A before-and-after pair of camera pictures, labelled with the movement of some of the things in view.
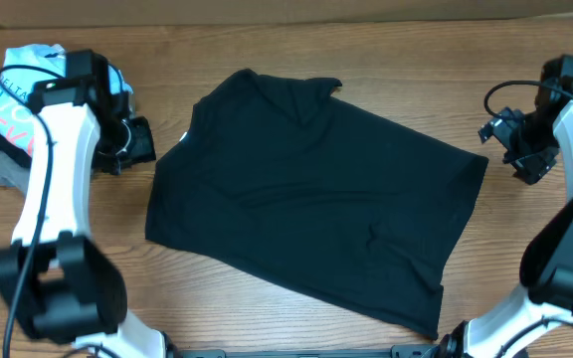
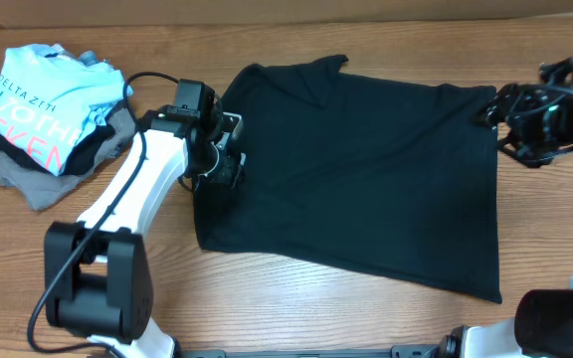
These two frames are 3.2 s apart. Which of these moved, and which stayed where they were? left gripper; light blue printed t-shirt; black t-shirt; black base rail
Moved: left gripper; black t-shirt
Stayed: light blue printed t-shirt; black base rail
